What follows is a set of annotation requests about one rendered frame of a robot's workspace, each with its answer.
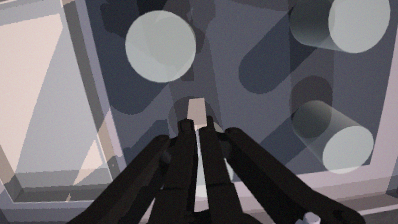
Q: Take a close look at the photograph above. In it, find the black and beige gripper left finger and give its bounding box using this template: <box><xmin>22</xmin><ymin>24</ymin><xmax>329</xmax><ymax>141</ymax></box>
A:
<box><xmin>66</xmin><ymin>99</ymin><xmax>200</xmax><ymax>224</ymax></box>

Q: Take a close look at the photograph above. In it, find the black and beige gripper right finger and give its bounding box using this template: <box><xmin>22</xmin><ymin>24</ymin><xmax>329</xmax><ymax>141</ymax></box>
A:
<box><xmin>197</xmin><ymin>98</ymin><xmax>366</xmax><ymax>224</ymax></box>

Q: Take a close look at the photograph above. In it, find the clear glass cylinder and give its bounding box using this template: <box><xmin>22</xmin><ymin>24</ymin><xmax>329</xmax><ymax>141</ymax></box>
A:
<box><xmin>195</xmin><ymin>122</ymin><xmax>233</xmax><ymax>197</ymax></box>
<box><xmin>292</xmin><ymin>100</ymin><xmax>374</xmax><ymax>174</ymax></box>
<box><xmin>125</xmin><ymin>10</ymin><xmax>196</xmax><ymax>83</ymax></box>
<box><xmin>290</xmin><ymin>0</ymin><xmax>390</xmax><ymax>53</ymax></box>

